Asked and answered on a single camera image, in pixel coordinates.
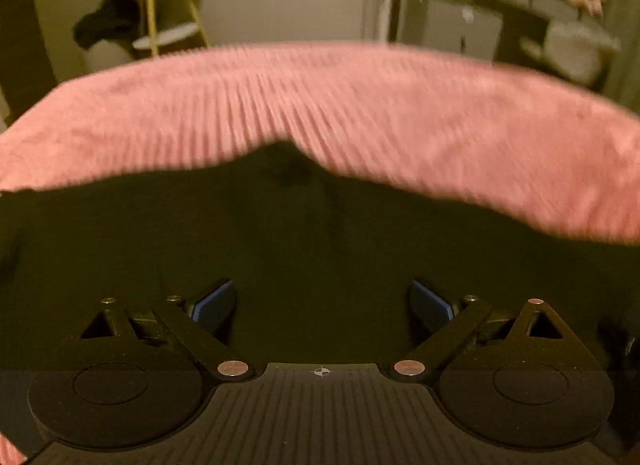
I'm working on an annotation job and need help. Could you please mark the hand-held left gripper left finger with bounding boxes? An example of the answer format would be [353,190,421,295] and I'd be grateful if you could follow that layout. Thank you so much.
[74,279,252,382]

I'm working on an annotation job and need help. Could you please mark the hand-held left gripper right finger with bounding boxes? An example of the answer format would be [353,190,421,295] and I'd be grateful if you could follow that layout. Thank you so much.
[390,280,577,380]

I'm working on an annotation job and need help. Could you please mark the black pants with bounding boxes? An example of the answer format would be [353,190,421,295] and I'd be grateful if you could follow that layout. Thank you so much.
[0,141,640,446]

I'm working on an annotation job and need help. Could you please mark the pink ribbed blanket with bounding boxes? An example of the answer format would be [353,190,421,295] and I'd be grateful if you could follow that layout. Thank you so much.
[0,42,640,465]

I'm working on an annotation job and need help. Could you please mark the grey cabinet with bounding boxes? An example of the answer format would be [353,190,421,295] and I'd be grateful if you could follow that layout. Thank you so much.
[400,0,506,63]

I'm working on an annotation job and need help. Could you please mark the white chair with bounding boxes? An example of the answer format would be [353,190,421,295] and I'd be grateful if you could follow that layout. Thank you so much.
[520,22,618,88]

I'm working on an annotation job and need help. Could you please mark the black cloth on side table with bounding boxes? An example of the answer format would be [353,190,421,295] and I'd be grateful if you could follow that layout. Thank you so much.
[74,0,143,50]

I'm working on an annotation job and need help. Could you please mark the gold side table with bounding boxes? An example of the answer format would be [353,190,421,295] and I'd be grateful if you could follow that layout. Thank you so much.
[115,0,211,58]

